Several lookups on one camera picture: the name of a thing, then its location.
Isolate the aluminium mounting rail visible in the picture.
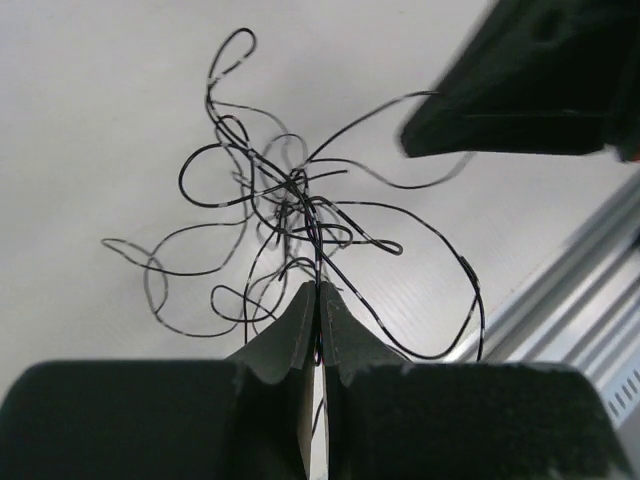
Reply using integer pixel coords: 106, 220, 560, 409
485, 174, 639, 388

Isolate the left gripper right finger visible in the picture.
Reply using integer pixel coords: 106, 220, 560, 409
319, 282, 409, 388

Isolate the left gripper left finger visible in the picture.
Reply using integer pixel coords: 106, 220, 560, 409
227, 281, 316, 385

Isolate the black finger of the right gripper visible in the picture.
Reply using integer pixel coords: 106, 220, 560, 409
399, 1, 639, 160

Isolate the bundle of thin cables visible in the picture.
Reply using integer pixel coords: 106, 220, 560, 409
99, 27, 486, 364

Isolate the white slotted cable duct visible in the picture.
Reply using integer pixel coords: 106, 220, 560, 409
602, 365, 640, 428

